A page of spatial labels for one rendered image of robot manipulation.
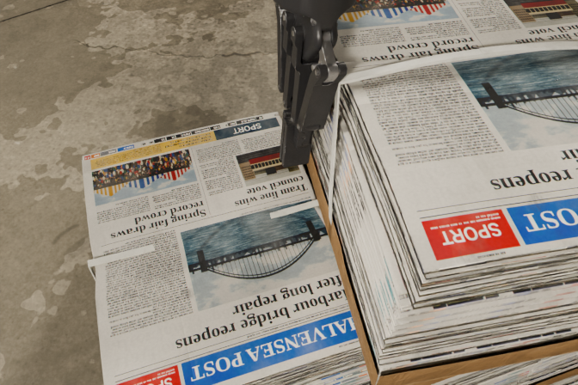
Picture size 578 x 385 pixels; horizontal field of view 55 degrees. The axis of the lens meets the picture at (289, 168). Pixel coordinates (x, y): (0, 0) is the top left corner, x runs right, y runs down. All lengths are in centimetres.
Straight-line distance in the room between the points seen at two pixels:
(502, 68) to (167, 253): 41
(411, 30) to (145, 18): 215
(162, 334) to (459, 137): 36
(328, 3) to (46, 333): 135
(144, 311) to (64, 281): 110
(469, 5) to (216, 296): 41
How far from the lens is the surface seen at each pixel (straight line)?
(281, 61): 56
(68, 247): 178
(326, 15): 46
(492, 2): 64
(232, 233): 67
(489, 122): 48
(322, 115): 52
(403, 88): 49
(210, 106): 211
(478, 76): 53
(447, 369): 57
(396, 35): 56
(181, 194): 71
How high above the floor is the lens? 137
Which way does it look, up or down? 47 degrees down
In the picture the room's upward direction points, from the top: straight up
